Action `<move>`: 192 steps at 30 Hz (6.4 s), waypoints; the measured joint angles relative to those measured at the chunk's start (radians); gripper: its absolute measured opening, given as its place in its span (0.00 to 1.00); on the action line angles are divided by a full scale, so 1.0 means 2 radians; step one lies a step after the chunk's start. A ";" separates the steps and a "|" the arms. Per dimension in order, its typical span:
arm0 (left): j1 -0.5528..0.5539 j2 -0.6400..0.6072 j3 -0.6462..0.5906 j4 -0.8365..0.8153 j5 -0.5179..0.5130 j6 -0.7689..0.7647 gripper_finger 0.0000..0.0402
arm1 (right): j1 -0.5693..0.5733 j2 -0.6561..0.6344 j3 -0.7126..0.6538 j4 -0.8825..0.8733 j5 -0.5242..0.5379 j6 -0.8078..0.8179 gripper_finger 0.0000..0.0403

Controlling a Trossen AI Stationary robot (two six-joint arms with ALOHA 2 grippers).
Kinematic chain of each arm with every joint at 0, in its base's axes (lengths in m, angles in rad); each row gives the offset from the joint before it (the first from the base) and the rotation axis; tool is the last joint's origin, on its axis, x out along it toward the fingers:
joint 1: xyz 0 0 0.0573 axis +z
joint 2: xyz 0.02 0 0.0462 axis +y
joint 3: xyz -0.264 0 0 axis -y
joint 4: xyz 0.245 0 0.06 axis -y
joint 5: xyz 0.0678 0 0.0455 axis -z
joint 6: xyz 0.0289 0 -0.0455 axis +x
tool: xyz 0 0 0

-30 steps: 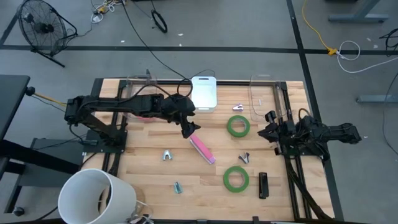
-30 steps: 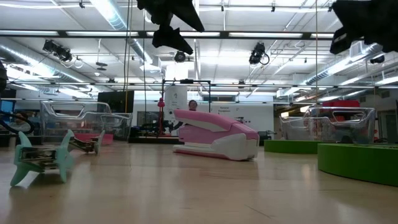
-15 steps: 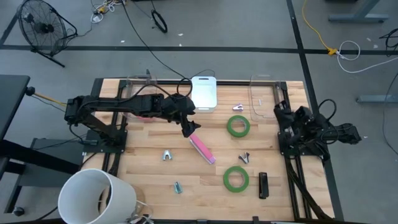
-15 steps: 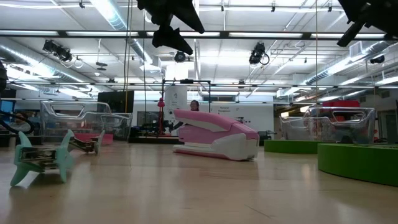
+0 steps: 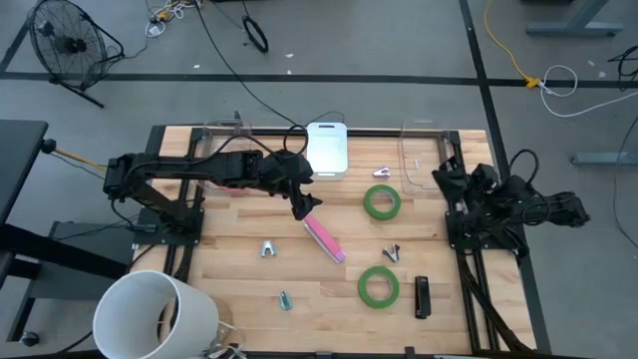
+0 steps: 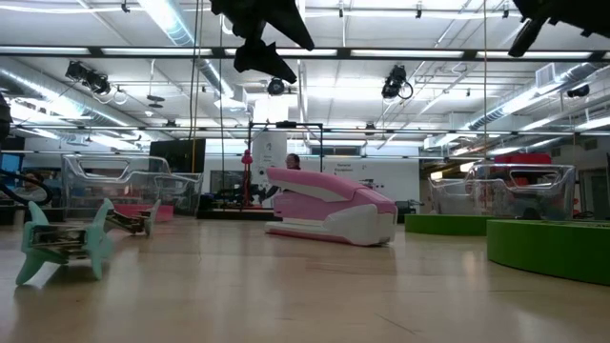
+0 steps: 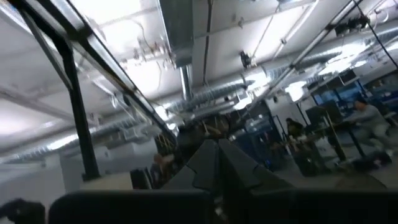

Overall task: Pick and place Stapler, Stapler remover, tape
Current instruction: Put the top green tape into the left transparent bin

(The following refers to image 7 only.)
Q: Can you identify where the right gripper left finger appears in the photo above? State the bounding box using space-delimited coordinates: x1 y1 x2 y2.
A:
161 139 220 192

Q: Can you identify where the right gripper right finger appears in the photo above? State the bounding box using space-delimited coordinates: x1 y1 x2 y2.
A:
218 138 294 192

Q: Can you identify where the person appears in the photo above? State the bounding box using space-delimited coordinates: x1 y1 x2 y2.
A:
340 98 392 156
284 117 307 141

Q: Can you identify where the round silver air duct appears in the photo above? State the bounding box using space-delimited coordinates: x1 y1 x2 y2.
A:
164 79 256 110

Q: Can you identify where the black metal rig frame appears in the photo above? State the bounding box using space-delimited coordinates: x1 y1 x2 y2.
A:
9 0 178 183

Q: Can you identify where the rectangular grey air duct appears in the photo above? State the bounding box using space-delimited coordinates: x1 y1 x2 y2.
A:
157 0 196 100

